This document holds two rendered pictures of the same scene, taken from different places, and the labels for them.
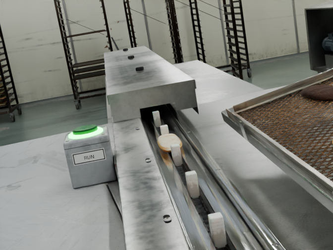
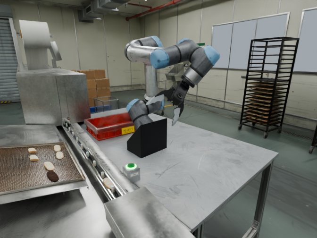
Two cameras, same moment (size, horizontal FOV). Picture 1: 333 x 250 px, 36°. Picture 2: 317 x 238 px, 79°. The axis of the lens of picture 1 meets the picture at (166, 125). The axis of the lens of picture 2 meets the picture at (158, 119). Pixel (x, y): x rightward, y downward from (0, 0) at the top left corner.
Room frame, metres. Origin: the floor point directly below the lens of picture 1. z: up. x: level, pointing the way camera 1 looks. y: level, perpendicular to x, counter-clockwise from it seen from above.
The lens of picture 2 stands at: (1.65, -0.19, 1.43)
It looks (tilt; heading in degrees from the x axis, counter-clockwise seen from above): 17 degrees down; 150
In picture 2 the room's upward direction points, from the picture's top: straight up
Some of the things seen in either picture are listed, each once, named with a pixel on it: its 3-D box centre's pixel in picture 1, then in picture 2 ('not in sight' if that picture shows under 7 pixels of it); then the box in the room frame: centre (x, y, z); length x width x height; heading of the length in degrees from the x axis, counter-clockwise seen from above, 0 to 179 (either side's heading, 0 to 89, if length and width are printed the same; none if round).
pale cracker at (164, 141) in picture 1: (169, 141); (108, 182); (0.82, 0.00, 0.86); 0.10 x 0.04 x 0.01; 5
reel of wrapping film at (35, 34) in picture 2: not in sight; (36, 46); (-0.96, -0.24, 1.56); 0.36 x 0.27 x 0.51; 95
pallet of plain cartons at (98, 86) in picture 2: not in sight; (86, 90); (-4.21, 0.77, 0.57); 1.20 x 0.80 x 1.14; 95
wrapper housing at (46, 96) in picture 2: not in sight; (39, 80); (-2.41, -0.31, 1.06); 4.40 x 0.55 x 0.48; 5
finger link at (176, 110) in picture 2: not in sight; (175, 115); (0.97, 0.29, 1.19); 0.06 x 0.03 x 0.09; 147
